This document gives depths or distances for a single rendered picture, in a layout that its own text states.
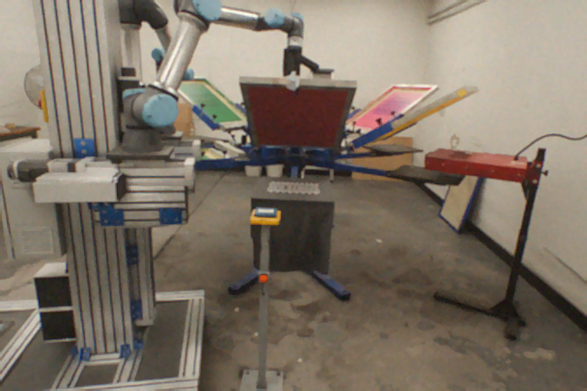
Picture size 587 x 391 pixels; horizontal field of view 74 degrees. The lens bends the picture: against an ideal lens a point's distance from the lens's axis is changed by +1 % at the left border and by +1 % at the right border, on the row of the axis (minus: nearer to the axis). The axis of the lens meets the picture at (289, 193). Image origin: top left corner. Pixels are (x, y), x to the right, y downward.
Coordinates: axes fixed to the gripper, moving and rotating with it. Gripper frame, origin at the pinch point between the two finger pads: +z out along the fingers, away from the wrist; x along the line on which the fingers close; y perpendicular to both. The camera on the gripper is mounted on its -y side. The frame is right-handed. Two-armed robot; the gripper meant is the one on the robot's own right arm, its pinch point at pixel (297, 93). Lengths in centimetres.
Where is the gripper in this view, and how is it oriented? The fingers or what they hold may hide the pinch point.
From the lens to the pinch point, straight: 181.2
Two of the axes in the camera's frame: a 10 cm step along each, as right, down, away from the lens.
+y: -10.0, -0.4, 0.1
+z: -0.4, 10.0, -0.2
